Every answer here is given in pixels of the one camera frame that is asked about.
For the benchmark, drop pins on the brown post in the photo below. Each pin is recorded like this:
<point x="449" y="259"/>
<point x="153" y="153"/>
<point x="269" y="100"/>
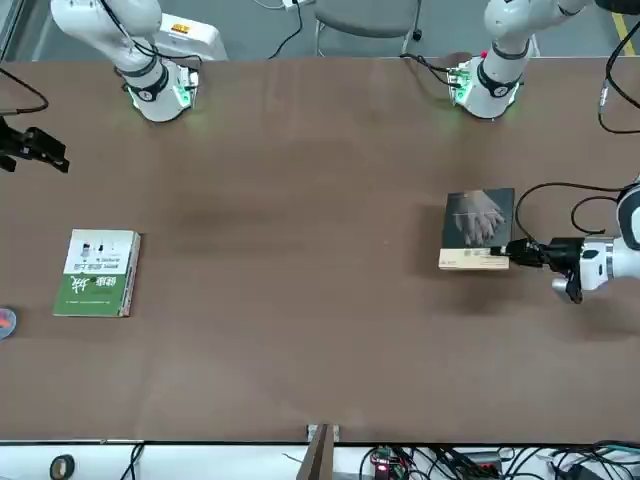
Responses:
<point x="317" y="455"/>

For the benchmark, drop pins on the white cabinet with orange label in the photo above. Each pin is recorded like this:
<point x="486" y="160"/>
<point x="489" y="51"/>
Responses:
<point x="200" y="40"/>

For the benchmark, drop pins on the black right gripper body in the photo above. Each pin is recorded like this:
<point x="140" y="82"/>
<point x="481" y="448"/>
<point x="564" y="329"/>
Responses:
<point x="10" y="140"/>

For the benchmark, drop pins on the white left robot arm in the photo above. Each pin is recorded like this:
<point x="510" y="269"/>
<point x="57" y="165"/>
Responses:
<point x="500" y="75"/>

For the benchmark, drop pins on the white side desk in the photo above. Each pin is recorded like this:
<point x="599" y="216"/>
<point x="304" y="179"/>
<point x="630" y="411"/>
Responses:
<point x="215" y="462"/>

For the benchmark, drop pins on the black tape roll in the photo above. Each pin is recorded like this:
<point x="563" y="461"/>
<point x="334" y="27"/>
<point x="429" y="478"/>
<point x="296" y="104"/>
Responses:
<point x="54" y="467"/>

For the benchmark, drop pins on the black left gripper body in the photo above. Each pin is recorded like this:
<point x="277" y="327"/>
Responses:
<point x="565" y="252"/>

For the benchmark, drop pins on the white power strip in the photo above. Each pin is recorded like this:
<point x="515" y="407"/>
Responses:
<point x="292" y="4"/>

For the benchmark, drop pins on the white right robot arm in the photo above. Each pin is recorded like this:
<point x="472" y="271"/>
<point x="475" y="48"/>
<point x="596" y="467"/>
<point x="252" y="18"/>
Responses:
<point x="150" y="90"/>

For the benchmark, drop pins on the grey chair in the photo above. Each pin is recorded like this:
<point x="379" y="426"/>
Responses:
<point x="365" y="17"/>

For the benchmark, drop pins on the black power adapter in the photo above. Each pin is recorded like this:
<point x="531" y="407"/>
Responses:
<point x="582" y="472"/>

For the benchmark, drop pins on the circuit board with red light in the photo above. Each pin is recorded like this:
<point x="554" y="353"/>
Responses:
<point x="382" y="465"/>

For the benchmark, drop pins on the black ribbed power supply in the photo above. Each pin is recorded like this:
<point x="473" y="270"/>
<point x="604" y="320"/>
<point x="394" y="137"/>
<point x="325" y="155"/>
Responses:
<point x="485" y="461"/>

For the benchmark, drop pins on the green and white book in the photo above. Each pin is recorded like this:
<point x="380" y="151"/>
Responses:
<point x="90" y="290"/>

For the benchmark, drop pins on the dark book with hand photo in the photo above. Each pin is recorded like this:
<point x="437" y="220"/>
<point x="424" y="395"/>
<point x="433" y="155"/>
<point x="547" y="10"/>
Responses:
<point x="475" y="220"/>

